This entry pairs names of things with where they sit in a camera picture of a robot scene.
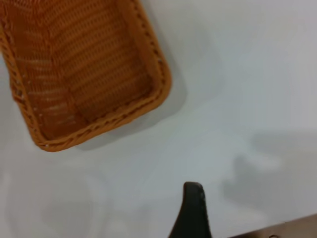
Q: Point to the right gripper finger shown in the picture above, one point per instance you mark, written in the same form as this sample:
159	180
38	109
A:
193	213

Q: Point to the orange wicker basket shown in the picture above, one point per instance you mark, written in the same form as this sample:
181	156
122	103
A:
86	62

